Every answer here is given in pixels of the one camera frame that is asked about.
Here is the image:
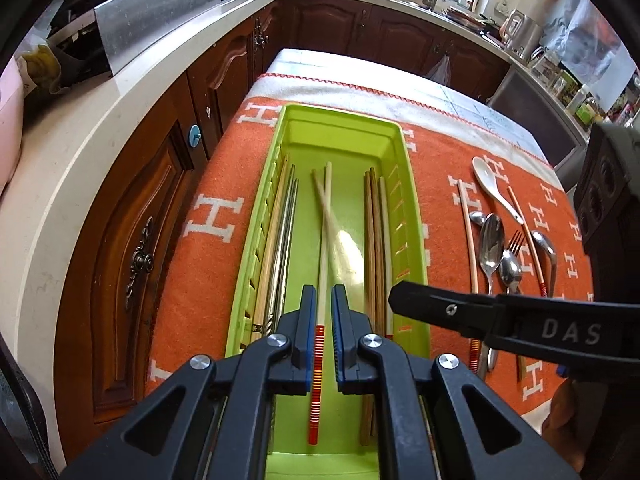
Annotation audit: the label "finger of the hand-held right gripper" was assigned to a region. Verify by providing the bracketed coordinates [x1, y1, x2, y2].
[388, 281, 640, 386]

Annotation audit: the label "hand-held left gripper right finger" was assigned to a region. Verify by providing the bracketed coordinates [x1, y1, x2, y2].
[332, 284, 583, 480]

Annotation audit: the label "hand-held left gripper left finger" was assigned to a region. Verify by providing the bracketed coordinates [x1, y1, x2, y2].
[59, 284, 319, 480]

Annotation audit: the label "small steel spoon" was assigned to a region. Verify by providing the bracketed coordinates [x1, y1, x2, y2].
[485, 249, 524, 372]

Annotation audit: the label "large steel spoon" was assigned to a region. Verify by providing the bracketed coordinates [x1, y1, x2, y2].
[475, 212, 506, 381]

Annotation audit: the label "short steel soup spoon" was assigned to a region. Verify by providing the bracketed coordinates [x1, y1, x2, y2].
[530, 230, 558, 298]

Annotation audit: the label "brown wooden chopstick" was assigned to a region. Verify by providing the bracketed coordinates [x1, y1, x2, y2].
[361, 170, 377, 446]
[370, 166, 387, 341]
[506, 186, 550, 297]

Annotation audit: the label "steel chopstick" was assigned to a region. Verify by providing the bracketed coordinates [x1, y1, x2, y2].
[270, 179, 302, 337]
[265, 177, 299, 337]

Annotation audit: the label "white ceramic spoon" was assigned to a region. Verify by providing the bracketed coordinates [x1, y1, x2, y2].
[471, 156, 525, 225]

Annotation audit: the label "patterned light wooden chopstick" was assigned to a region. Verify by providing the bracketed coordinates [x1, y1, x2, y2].
[255, 160, 296, 341]
[249, 154, 291, 343]

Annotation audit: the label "green plastic utensil tray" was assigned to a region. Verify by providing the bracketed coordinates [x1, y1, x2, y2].
[227, 102, 431, 480]

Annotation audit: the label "person's right hand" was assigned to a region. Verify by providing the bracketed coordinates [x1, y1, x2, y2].
[541, 376, 640, 466]

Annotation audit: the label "white bottle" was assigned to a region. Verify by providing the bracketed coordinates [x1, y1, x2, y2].
[570, 85, 598, 116]

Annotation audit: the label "orange patterned blanket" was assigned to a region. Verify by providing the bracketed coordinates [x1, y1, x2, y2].
[145, 72, 596, 431]

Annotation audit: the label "glass jar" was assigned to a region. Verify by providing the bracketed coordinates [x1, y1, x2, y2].
[530, 50, 563, 81]

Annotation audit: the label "steel kettle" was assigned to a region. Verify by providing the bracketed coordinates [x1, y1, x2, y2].
[500, 7, 543, 58]

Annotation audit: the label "hanging clear plastic bag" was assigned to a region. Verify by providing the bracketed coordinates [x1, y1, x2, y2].
[425, 55, 453, 86]

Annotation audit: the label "stack of dishes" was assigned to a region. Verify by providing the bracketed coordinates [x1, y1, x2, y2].
[442, 5, 488, 28]

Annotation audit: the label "grey blue table cover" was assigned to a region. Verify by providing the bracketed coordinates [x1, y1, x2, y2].
[265, 47, 556, 168]

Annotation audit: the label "white kitchen countertop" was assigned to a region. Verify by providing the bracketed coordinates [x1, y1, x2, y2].
[0, 0, 591, 281]

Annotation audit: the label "brown wooden kitchen cabinets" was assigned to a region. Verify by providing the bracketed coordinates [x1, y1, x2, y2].
[52, 0, 511, 426]

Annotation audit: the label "steel splash guard panel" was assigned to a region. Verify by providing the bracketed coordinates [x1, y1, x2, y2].
[92, 0, 223, 78]

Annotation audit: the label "pink rice cooker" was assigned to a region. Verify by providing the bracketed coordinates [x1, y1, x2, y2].
[0, 55, 26, 196]

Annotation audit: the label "yellow plastic bag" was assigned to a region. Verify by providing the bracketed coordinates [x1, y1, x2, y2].
[20, 42, 63, 96]

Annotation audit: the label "large wall plastic bag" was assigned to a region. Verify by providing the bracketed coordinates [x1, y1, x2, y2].
[542, 0, 631, 81]

